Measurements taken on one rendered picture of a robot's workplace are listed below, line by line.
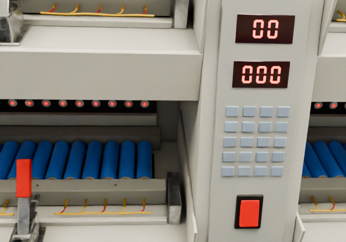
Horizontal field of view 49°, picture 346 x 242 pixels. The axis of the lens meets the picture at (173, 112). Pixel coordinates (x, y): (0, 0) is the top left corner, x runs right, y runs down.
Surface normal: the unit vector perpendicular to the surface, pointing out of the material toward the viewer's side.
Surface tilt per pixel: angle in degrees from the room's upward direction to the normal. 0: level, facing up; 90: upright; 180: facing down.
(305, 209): 19
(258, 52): 90
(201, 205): 90
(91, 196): 109
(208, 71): 90
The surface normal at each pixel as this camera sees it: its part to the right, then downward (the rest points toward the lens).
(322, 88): 0.06, 0.57
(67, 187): 0.04, -0.82
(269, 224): 0.07, 0.28
